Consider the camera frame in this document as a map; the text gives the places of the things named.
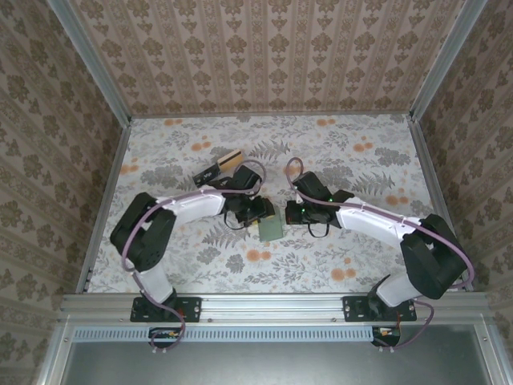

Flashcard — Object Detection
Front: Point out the green card holder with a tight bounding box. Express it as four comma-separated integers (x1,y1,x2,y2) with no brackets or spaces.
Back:
257,212,286,243

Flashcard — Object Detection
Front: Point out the black credit card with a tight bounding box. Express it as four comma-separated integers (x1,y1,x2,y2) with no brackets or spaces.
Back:
192,163,222,188

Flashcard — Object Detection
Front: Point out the gold credit card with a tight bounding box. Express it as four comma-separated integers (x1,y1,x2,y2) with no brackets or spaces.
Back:
216,148,243,172

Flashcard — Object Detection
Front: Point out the black box with orange end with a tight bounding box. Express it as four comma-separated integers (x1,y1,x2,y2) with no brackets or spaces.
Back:
192,147,253,190

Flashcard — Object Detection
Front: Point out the black electronics module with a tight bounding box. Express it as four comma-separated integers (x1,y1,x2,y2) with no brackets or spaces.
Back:
370,325,402,348
147,326,184,349

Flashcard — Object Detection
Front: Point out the grey sheet metal panel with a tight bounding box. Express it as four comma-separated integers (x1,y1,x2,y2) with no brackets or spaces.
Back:
38,322,504,385

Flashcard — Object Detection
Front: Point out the thin black left gripper cable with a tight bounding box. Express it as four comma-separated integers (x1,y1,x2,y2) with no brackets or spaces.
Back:
222,210,252,241

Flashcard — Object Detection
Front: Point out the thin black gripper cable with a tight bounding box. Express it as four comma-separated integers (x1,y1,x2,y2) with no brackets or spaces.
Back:
222,210,252,241
306,222,332,238

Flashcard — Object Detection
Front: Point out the thin black right gripper cable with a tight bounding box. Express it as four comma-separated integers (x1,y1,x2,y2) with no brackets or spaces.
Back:
306,222,332,238

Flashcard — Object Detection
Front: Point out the aluminium frame rail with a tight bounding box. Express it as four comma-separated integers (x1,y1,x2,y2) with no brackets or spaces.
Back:
59,292,489,322

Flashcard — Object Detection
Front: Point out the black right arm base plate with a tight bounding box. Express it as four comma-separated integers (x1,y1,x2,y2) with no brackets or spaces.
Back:
343,295,418,323

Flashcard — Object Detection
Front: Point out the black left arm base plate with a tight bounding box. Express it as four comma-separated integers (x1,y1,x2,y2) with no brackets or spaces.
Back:
130,295,202,323

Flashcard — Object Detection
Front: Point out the white slotted cable duct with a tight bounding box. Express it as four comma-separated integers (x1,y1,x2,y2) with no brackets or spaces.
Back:
74,325,402,342

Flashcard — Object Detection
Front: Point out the aluminium side rail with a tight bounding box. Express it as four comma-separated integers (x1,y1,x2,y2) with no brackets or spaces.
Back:
78,118,132,296
408,115,475,293

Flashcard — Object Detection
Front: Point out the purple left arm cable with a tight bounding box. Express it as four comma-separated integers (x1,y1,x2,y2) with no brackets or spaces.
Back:
119,159,268,356

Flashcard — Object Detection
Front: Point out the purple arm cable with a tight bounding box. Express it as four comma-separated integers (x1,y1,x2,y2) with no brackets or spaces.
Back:
119,159,268,356
285,157,478,354

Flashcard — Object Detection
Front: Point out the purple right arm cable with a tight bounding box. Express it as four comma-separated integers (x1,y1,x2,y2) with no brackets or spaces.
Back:
285,157,478,354

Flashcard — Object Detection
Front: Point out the aluminium frame post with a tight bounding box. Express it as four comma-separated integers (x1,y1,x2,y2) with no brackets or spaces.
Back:
47,0,133,124
410,0,481,121

